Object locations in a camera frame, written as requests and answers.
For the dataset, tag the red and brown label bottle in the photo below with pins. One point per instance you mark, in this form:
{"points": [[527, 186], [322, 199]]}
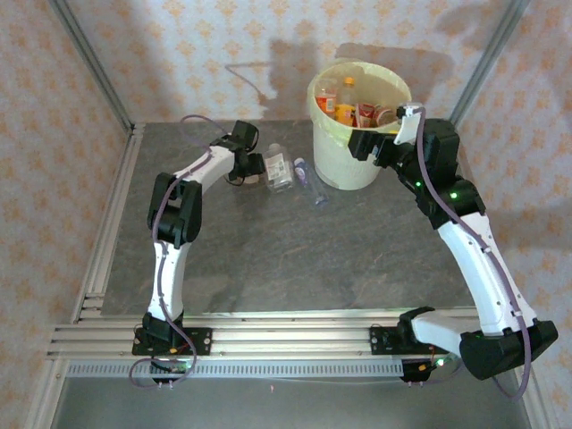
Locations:
{"points": [[364, 114]]}

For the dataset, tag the orange soda bottle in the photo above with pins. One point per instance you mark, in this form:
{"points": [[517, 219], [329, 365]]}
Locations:
{"points": [[326, 105]]}

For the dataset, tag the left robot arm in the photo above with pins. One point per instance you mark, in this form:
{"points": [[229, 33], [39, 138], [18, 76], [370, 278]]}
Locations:
{"points": [[167, 277]]}

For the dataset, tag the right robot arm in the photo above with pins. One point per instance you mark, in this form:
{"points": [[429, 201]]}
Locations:
{"points": [[482, 277]]}

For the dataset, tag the white plastic bin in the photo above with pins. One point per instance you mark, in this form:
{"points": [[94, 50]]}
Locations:
{"points": [[339, 170]]}

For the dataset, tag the yellow-green bin liner bag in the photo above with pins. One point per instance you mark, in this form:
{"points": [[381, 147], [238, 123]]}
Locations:
{"points": [[380, 80]]}

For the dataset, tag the clear square bottle white label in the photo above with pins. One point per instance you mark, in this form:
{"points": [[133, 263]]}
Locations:
{"points": [[279, 167]]}

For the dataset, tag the purple label clear bottle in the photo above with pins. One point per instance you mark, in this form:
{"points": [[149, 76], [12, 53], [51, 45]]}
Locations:
{"points": [[304, 172]]}

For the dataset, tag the small circuit board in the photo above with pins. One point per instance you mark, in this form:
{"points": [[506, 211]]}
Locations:
{"points": [[422, 368], [176, 367]]}

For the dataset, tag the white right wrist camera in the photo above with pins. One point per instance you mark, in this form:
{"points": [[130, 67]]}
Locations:
{"points": [[407, 125]]}

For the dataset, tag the aluminium frame post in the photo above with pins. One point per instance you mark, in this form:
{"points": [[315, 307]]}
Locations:
{"points": [[94, 67], [485, 67]]}

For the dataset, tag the aluminium side rail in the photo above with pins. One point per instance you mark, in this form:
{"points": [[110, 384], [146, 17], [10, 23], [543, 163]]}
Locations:
{"points": [[129, 156]]}

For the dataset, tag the aluminium frame rail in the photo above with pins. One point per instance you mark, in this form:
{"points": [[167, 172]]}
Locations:
{"points": [[290, 339]]}

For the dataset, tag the aluminium frame leg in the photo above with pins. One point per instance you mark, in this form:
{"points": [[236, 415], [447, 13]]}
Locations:
{"points": [[543, 402], [44, 397]]}

